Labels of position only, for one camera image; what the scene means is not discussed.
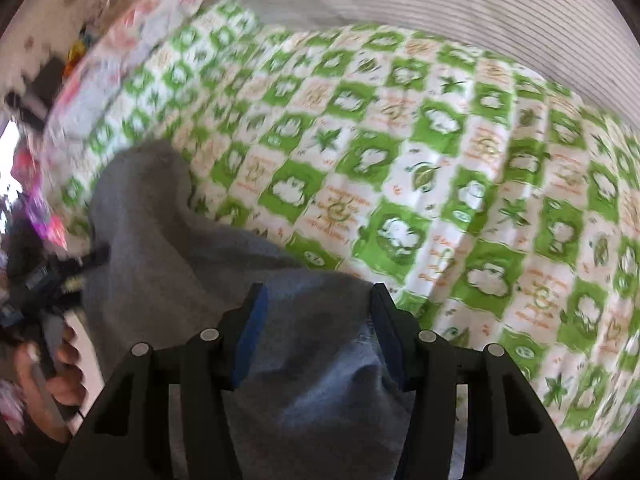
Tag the green patterned quilt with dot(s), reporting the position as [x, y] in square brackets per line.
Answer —
[400, 160]

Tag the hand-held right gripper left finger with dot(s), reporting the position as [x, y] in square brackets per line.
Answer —
[250, 340]

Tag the pink floral cloth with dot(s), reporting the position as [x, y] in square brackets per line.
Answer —
[130, 30]

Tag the grey pants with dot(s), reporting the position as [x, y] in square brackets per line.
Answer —
[200, 260]

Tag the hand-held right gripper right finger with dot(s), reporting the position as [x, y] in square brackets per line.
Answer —
[392, 350]

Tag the pink purple clutter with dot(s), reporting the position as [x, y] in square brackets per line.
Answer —
[35, 195]

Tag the white striped bed sheet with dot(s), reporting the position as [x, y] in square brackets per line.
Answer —
[450, 0]

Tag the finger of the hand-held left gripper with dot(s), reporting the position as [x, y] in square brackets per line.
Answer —
[97, 256]

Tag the dark object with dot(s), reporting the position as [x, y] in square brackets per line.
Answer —
[40, 90]

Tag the person's left hand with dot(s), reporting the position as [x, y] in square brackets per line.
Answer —
[65, 385]

